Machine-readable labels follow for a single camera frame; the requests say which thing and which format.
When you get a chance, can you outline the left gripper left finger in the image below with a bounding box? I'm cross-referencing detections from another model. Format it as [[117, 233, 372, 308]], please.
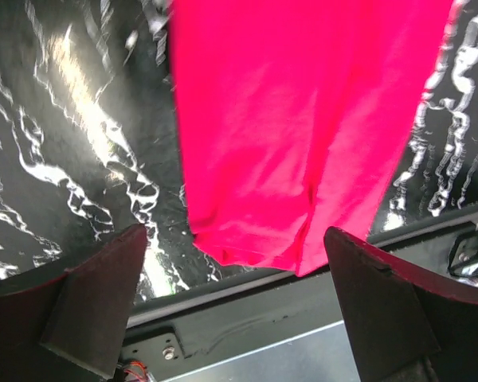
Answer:
[[0, 224, 147, 381]]

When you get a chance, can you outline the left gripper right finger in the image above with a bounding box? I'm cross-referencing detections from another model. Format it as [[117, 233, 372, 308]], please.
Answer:
[[323, 228, 478, 381]]

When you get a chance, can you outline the magenta pink towel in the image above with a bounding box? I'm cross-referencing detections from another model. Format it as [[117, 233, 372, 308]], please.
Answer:
[[170, 1, 453, 276]]

